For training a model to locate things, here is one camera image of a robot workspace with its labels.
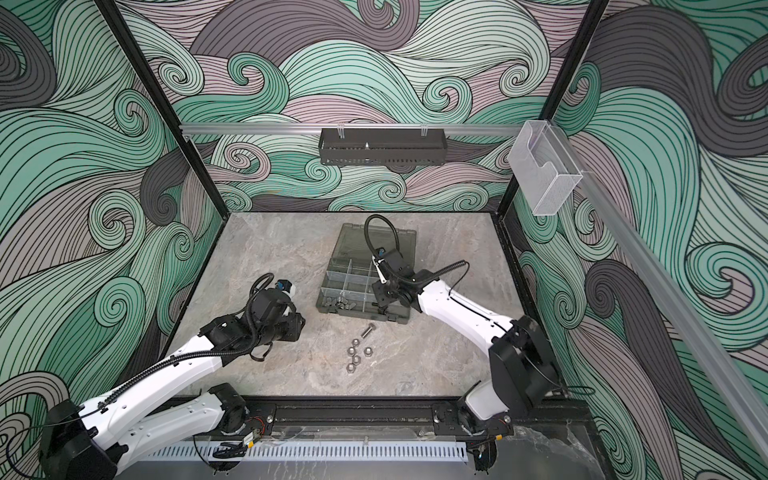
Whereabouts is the white slotted cable duct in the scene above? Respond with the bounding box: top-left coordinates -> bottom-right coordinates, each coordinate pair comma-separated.
145,440 -> 469,463

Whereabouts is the aluminium rail wall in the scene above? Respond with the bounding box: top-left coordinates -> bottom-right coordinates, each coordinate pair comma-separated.
550,126 -> 767,460
179,122 -> 522,137

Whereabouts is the clear plastic wall holder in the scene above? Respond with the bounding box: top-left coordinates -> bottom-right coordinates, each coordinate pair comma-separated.
507,120 -> 583,217

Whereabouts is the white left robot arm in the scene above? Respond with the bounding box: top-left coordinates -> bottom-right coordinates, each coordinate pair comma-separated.
39,311 -> 306,479

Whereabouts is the aluminium rail back wall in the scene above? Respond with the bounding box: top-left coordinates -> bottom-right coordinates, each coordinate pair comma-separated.
179,122 -> 522,137

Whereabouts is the black wall tray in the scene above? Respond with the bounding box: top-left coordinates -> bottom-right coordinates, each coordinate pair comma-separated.
318,127 -> 448,168

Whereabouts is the grey transparent organizer box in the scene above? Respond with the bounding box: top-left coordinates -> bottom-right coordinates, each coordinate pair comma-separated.
316,223 -> 410,324

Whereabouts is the black vertical frame post right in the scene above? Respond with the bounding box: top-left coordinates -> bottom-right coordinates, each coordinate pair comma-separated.
497,1 -> 609,218

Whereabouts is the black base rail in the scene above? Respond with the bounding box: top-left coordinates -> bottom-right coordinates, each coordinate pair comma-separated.
245,395 -> 591,437

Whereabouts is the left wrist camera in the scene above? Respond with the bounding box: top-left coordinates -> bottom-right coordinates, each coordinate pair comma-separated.
250,279 -> 295,321

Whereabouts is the pile of bolts and nuts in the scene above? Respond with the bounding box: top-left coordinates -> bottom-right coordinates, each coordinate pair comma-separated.
346,323 -> 377,374

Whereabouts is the aluminium rail right wall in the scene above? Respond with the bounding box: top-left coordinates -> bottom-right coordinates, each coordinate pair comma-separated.
550,126 -> 767,460

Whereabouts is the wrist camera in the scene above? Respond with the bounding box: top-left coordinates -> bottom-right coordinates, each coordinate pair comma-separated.
250,279 -> 295,321
374,248 -> 413,280

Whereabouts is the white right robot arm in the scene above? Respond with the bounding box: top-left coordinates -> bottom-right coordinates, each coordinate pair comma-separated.
373,279 -> 559,421

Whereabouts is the black vertical frame post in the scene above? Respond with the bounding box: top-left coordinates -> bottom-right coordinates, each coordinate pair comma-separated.
94,0 -> 230,221
497,1 -> 609,218

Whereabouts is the black vertical frame post left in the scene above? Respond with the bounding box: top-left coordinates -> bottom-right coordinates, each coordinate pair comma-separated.
94,0 -> 230,221

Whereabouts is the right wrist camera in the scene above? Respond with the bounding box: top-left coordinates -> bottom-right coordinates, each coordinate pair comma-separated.
374,248 -> 413,280

